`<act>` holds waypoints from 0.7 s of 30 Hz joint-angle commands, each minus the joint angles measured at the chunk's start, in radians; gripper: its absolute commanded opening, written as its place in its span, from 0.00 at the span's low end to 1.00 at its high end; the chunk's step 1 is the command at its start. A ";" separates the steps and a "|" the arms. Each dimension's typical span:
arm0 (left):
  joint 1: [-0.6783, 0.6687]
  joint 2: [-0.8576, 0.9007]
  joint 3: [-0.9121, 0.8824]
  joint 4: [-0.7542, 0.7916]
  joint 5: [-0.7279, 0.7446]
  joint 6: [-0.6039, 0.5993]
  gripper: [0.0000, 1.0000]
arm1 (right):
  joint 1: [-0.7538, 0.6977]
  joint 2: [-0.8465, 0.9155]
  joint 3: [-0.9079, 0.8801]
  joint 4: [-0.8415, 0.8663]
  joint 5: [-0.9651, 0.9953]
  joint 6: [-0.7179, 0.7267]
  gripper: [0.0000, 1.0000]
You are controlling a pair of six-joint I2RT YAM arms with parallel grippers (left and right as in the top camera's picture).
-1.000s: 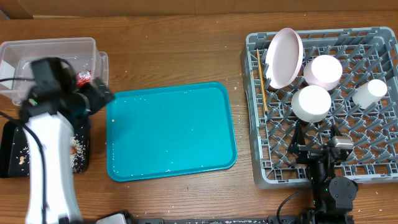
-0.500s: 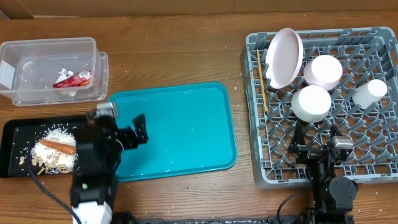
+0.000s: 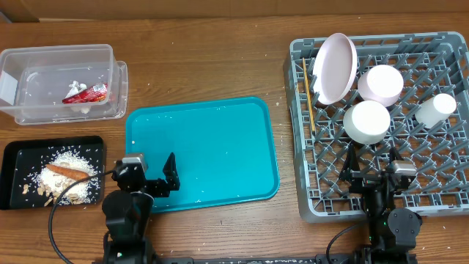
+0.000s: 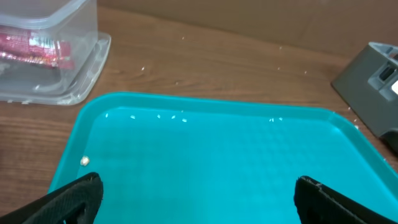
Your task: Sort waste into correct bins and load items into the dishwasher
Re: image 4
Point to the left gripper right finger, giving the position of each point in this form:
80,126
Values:
318,204

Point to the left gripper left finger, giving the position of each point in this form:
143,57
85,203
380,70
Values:
77,202

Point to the red snack wrapper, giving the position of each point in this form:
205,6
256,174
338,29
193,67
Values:
29,46

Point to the large white plate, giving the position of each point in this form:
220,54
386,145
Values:
394,87

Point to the grey dishwasher rack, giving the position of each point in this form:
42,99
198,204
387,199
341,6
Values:
365,85

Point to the teal serving tray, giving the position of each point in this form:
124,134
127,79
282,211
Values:
165,159

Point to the clear plastic bin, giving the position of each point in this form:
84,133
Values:
74,21

